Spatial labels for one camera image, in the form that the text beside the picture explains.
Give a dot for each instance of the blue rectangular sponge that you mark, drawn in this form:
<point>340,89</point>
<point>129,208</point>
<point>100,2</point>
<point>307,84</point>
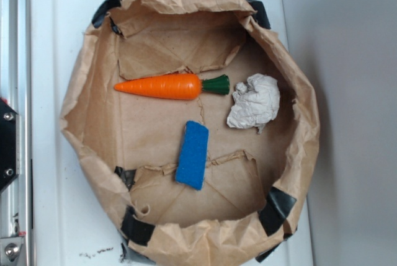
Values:
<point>193,156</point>

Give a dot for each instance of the brown paper bag basin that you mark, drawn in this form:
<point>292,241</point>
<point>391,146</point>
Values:
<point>128,146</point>

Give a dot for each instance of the orange toy carrot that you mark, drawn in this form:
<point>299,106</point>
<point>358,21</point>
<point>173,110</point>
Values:
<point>175,86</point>

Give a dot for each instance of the crumpled white paper ball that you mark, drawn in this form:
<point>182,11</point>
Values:
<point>256,103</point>

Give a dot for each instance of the black corner bracket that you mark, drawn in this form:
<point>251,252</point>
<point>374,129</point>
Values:
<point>9,145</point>

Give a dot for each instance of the aluminium frame rail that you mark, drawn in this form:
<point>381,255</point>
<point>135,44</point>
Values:
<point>16,201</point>

